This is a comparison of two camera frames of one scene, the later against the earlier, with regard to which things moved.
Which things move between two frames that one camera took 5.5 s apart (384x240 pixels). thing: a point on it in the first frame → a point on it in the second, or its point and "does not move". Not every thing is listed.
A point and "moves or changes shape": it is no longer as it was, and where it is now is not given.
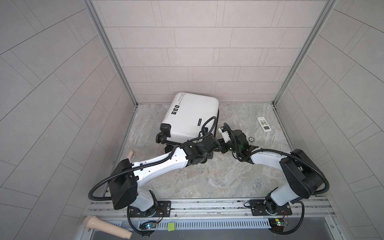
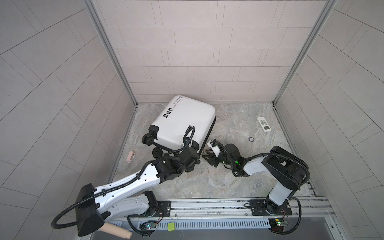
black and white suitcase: [184, 115] moves or changes shape
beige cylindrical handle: [91, 221] does not move
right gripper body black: [229, 146] → [222, 159]
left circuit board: [148, 225] does not move
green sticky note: [171, 226] does not move
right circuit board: [277, 224] does not move
